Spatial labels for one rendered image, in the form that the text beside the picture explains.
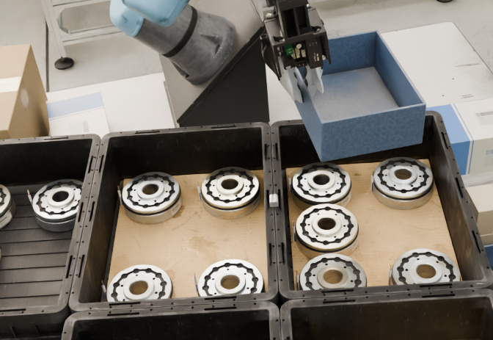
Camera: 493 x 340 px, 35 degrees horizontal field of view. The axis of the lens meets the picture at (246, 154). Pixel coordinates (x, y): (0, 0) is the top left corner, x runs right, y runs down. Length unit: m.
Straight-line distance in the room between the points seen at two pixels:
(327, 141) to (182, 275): 0.36
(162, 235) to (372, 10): 2.31
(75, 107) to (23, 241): 0.43
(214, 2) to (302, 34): 0.76
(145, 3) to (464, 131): 0.82
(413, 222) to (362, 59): 0.29
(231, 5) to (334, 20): 1.78
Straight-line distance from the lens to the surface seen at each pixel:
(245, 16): 1.62
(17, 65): 1.73
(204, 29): 1.58
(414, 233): 1.34
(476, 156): 1.62
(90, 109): 1.74
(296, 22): 1.00
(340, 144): 1.10
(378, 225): 1.35
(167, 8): 0.99
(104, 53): 3.40
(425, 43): 2.02
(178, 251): 1.33
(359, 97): 1.22
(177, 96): 1.68
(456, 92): 1.86
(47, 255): 1.39
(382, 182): 1.38
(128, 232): 1.38
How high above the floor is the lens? 1.80
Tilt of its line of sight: 41 degrees down
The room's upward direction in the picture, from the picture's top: 6 degrees counter-clockwise
